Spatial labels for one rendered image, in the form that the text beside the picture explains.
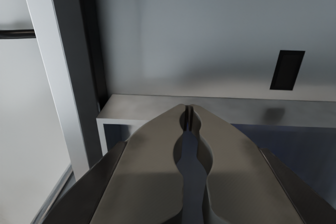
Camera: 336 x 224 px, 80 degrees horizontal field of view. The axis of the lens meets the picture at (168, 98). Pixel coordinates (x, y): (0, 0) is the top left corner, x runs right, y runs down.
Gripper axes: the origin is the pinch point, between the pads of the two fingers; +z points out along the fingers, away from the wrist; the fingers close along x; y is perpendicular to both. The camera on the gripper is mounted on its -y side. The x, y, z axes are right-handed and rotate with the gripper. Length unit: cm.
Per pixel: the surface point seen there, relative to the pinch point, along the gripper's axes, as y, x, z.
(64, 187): 43, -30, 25
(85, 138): 4.0, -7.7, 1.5
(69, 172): 42, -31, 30
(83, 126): 2.8, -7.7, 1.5
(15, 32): 13, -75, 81
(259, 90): 0.3, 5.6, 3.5
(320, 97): 0.7, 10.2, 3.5
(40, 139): 84, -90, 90
